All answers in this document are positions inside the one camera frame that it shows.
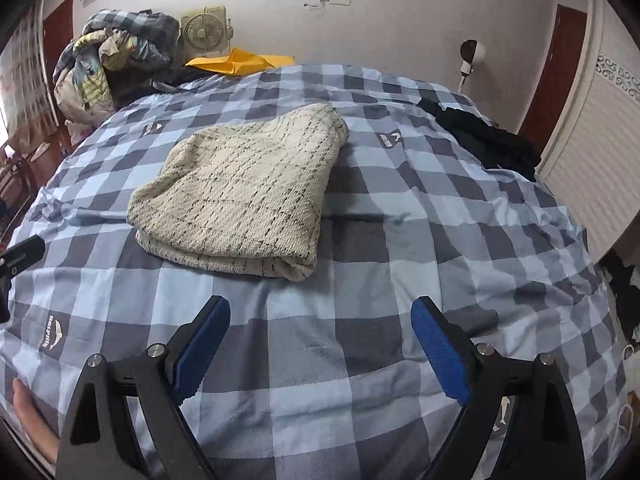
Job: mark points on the black bag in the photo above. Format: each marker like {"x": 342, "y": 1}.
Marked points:
{"x": 175, "y": 80}

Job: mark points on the beige box fan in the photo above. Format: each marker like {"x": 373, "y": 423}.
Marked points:
{"x": 202, "y": 32}

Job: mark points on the person's left forearm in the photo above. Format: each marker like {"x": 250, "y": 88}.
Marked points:
{"x": 35, "y": 420}

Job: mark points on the checked curtain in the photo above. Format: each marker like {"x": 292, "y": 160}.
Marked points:
{"x": 20, "y": 75}

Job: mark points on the yellow envelope bag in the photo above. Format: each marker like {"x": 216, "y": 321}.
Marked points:
{"x": 240, "y": 62}

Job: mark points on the red-brown door beside curtain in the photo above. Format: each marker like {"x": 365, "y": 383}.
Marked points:
{"x": 57, "y": 27}

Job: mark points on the black clothes heap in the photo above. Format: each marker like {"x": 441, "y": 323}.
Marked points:
{"x": 485, "y": 132}

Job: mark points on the wall socket with bracket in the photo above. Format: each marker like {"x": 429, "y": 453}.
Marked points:
{"x": 327, "y": 1}

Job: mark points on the cream checked knit shirt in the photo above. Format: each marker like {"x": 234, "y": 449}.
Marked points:
{"x": 240, "y": 195}

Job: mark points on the white ribbed wardrobe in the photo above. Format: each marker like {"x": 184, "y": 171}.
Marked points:
{"x": 600, "y": 135}

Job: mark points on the pile of clothes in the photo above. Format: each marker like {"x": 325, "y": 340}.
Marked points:
{"x": 110, "y": 60}

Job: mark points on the blue checked blanket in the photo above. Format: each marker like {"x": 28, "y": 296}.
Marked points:
{"x": 350, "y": 285}

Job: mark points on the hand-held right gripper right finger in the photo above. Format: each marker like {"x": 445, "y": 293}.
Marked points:
{"x": 440, "y": 350}

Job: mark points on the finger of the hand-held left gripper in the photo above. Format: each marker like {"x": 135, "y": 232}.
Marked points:
{"x": 25, "y": 255}

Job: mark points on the dark wooden furniture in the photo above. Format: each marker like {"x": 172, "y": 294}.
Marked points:
{"x": 12, "y": 180}

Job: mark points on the red-brown door beside wardrobe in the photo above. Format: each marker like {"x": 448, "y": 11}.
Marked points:
{"x": 552, "y": 70}

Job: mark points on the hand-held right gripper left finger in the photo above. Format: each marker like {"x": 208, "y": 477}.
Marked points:
{"x": 200, "y": 355}

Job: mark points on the black and white lamp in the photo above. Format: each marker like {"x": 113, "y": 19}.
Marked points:
{"x": 471, "y": 55}

